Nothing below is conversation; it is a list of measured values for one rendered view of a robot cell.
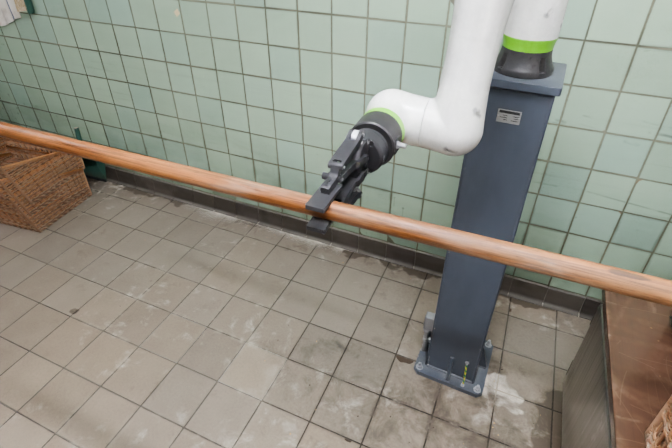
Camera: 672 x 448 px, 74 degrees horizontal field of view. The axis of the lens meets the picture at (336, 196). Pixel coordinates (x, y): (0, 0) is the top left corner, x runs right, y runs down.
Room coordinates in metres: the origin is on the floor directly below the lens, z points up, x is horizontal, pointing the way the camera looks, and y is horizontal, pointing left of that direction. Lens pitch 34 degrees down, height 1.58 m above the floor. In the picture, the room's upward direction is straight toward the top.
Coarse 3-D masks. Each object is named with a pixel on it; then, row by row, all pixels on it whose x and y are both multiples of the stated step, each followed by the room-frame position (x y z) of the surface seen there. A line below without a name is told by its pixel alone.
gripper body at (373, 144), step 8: (368, 128) 0.73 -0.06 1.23; (368, 136) 0.70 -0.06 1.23; (376, 136) 0.71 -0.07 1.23; (368, 144) 0.69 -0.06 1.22; (376, 144) 0.69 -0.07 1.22; (384, 144) 0.71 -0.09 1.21; (360, 152) 0.66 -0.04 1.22; (368, 152) 0.69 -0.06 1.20; (376, 152) 0.69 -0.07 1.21; (384, 152) 0.70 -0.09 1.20; (368, 160) 0.69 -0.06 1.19; (376, 160) 0.69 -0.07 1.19; (384, 160) 0.71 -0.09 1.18; (360, 168) 0.66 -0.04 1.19; (368, 168) 0.69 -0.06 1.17; (376, 168) 0.69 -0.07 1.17; (352, 176) 0.65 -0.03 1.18
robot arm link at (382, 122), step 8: (368, 112) 0.80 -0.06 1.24; (376, 112) 0.78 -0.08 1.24; (384, 112) 0.78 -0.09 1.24; (360, 120) 0.77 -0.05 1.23; (368, 120) 0.75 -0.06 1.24; (376, 120) 0.75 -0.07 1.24; (384, 120) 0.75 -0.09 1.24; (392, 120) 0.77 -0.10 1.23; (352, 128) 0.75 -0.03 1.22; (360, 128) 0.75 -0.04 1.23; (376, 128) 0.73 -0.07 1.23; (384, 128) 0.73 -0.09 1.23; (392, 128) 0.75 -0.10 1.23; (400, 128) 0.77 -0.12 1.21; (384, 136) 0.73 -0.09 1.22; (392, 136) 0.73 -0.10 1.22; (400, 136) 0.76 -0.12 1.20; (392, 144) 0.72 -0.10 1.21; (400, 144) 0.73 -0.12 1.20; (392, 152) 0.72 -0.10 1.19
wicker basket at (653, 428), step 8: (664, 408) 0.53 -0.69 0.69; (656, 416) 0.53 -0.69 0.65; (664, 416) 0.52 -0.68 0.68; (656, 424) 0.52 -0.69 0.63; (664, 424) 0.50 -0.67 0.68; (648, 432) 0.53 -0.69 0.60; (656, 432) 0.51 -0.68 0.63; (664, 432) 0.49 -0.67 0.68; (648, 440) 0.51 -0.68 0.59; (656, 440) 0.49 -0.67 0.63; (664, 440) 0.51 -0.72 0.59
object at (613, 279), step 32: (0, 128) 0.80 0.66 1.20; (96, 160) 0.70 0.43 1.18; (128, 160) 0.67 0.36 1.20; (160, 160) 0.66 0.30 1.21; (224, 192) 0.60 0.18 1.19; (256, 192) 0.57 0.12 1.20; (288, 192) 0.56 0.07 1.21; (352, 224) 0.51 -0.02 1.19; (384, 224) 0.49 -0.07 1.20; (416, 224) 0.49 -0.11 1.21; (480, 256) 0.44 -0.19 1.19; (512, 256) 0.43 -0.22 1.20; (544, 256) 0.42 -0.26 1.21; (608, 288) 0.38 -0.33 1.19; (640, 288) 0.37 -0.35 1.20
